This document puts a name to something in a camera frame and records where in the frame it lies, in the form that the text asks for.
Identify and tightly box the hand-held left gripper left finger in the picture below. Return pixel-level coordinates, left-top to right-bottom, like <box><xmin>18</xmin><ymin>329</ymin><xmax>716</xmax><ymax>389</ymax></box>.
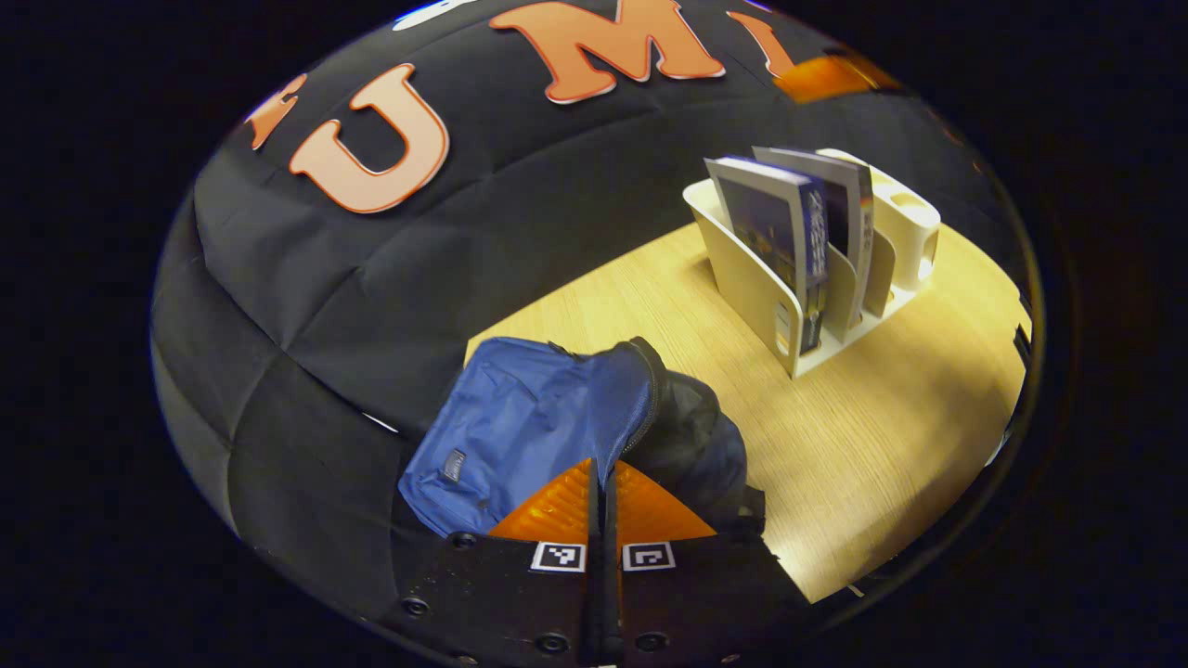
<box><xmin>376</xmin><ymin>459</ymin><xmax>604</xmax><ymax>668</ymax></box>

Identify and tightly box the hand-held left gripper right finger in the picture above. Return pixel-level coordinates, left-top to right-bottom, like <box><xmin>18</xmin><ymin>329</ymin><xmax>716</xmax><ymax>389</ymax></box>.
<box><xmin>603</xmin><ymin>461</ymin><xmax>813</xmax><ymax>668</ymax></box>

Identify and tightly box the grey cover book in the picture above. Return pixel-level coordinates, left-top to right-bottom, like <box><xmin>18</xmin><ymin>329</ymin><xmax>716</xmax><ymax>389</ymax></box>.
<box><xmin>752</xmin><ymin>146</ymin><xmax>875</xmax><ymax>326</ymax></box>

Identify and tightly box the blue cover book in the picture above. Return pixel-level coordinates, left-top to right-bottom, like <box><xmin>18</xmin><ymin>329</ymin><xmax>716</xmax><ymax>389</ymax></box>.
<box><xmin>704</xmin><ymin>156</ymin><xmax>832</xmax><ymax>358</ymax></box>

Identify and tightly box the blue schoolbag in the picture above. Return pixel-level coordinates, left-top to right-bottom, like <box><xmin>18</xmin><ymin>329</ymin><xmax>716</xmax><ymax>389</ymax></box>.
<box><xmin>399</xmin><ymin>336</ymin><xmax>767</xmax><ymax>544</ymax></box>

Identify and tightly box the white bookshelf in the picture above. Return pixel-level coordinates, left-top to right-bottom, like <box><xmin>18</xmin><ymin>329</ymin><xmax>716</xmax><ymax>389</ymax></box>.
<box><xmin>682</xmin><ymin>148</ymin><xmax>941</xmax><ymax>379</ymax></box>

